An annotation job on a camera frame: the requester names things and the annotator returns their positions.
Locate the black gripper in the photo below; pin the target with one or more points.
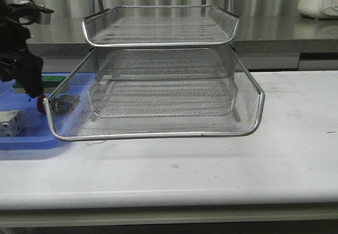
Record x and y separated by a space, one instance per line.
16 60

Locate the red emergency stop button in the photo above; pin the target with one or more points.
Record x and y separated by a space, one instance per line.
62 104

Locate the silver mesh tray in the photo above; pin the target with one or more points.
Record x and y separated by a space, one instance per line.
160 26
250 103
156 99

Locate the green terminal block component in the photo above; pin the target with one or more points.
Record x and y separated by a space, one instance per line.
50 83

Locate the blue plastic tray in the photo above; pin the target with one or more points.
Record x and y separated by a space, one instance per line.
36 133

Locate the white terminal block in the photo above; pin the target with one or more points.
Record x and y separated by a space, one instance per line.
11 123

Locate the grey stone counter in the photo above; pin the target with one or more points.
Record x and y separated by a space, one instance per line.
263 43

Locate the silver mesh rack frame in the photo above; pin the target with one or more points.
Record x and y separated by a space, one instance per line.
166 64

